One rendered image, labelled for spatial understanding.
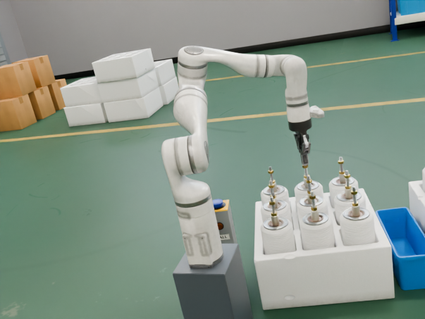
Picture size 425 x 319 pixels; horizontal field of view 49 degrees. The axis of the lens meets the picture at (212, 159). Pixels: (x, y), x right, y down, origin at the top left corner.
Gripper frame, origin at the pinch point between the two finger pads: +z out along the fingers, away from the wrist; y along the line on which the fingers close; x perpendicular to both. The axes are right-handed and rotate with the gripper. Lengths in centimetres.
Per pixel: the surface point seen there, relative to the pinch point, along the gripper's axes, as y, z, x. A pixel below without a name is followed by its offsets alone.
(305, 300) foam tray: 29.6, 33.0, -11.8
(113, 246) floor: -34, 35, -79
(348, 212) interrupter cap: 23.7, 10.0, 5.7
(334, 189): 4.9, 11.2, 7.7
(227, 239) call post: 17.5, 14.2, -30.9
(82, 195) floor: -100, 35, -104
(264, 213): 11.7, 11.0, -17.9
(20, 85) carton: -329, -5, -197
